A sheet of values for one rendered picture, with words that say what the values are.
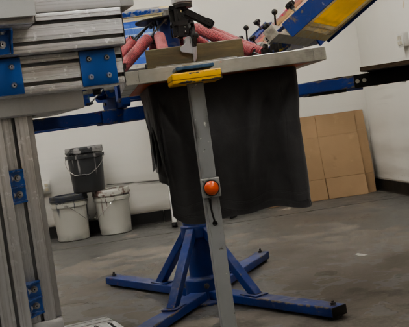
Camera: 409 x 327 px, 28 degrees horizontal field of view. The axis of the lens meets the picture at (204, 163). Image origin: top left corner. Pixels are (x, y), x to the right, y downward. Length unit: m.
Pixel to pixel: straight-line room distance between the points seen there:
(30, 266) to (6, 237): 0.12
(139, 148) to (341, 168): 1.77
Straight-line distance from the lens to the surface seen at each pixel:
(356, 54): 7.42
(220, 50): 2.98
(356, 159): 7.27
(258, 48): 3.67
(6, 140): 2.16
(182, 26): 2.96
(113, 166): 7.03
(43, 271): 2.19
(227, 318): 2.18
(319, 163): 7.17
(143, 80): 2.30
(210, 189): 2.09
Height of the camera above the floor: 0.83
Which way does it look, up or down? 3 degrees down
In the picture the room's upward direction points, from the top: 8 degrees counter-clockwise
